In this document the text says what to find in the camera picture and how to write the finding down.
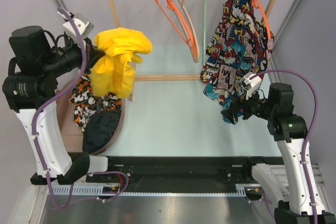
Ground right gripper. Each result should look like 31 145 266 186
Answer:
220 84 275 124

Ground yellow shorts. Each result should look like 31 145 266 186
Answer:
89 27 152 99

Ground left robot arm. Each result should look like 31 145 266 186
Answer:
2 26 116 185

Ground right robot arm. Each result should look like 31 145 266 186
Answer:
221 83 335 223

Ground camouflage orange shorts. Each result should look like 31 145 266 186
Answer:
68 72 122 132

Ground comic print shorts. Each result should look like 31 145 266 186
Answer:
200 0 274 108

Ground orange hanger left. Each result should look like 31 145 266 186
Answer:
154 0 199 63

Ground orange hanger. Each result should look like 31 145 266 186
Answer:
154 0 199 63
251 0 271 39

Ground beige wooden hanger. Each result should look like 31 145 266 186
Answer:
167 0 200 63

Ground orange hanger right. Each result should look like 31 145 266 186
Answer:
251 0 271 39

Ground mint green hanger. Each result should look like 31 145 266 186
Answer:
202 0 207 66

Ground dark navy garment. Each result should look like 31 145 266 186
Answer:
82 109 122 155

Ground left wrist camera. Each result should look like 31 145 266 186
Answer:
63 13 94 43

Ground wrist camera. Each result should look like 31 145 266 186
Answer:
63 13 94 43
238 72 262 100

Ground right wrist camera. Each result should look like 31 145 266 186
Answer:
238 72 262 100

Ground white cable duct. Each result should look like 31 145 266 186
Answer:
52 184 262 197

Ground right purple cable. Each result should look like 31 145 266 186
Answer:
204 68 320 224

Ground purple cable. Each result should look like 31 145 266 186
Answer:
31 7 129 209
204 68 320 224

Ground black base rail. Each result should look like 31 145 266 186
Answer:
30 155 287 193

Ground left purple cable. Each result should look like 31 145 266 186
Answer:
31 7 129 209

